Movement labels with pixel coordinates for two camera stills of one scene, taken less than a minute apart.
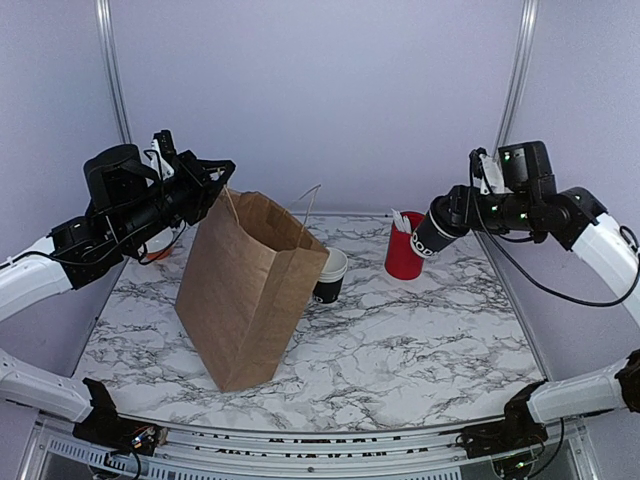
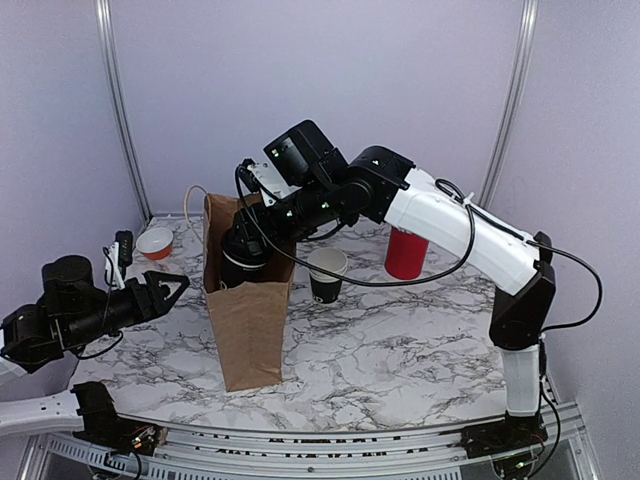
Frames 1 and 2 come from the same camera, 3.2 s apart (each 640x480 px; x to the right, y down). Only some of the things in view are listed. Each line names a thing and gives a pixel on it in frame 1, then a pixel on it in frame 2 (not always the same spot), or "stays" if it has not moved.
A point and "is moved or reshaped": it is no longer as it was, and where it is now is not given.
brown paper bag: [252, 271] is moved or reshaped
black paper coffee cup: [441, 226] is moved or reshaped
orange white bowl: [156, 244] stays
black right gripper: [462, 198] → [267, 232]
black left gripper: [204, 188] → [158, 306]
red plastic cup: [401, 261] stays
